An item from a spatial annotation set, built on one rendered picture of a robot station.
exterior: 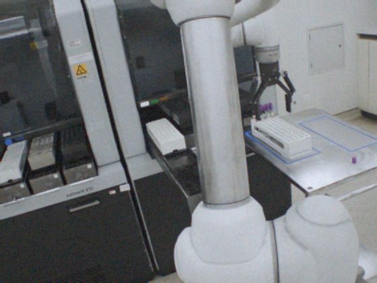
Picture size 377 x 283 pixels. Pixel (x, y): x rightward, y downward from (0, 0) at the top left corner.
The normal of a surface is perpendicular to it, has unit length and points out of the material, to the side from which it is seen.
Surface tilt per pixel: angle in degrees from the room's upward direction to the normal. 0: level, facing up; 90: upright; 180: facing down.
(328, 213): 6
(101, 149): 90
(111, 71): 90
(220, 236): 70
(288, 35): 90
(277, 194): 90
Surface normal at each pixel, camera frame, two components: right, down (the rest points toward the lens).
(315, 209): -0.05, -0.92
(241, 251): -0.01, 0.00
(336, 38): 0.33, 0.33
